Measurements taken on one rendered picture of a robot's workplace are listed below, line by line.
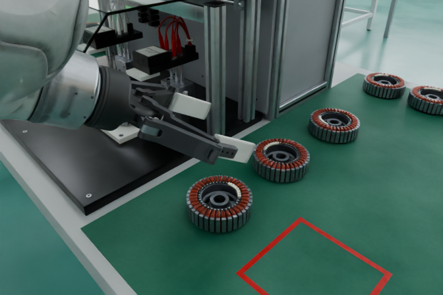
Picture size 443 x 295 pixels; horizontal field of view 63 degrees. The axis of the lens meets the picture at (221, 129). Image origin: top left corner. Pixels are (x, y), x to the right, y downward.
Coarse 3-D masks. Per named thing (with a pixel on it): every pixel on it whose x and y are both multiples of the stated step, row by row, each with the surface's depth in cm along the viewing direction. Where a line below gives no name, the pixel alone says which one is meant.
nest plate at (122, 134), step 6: (120, 126) 81; (126, 126) 81; (132, 126) 81; (108, 132) 80; (114, 132) 79; (120, 132) 79; (126, 132) 79; (132, 132) 79; (114, 138) 79; (120, 138) 77; (126, 138) 78; (132, 138) 79
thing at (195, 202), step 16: (208, 176) 66; (224, 176) 65; (192, 192) 62; (208, 192) 65; (224, 192) 65; (240, 192) 62; (192, 208) 59; (208, 208) 59; (224, 208) 61; (240, 208) 59; (208, 224) 58; (224, 224) 58; (240, 224) 59
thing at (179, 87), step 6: (174, 78) 94; (180, 78) 94; (174, 84) 91; (180, 84) 91; (186, 84) 91; (192, 84) 92; (180, 90) 89; (186, 90) 91; (192, 90) 92; (192, 96) 93
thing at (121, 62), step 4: (116, 56) 108; (120, 56) 108; (132, 56) 108; (116, 60) 107; (120, 60) 105; (124, 60) 105; (128, 60) 105; (132, 60) 105; (116, 64) 108; (120, 64) 106; (124, 64) 104; (128, 64) 104; (132, 64) 105; (120, 68) 107; (124, 68) 105; (128, 68) 105
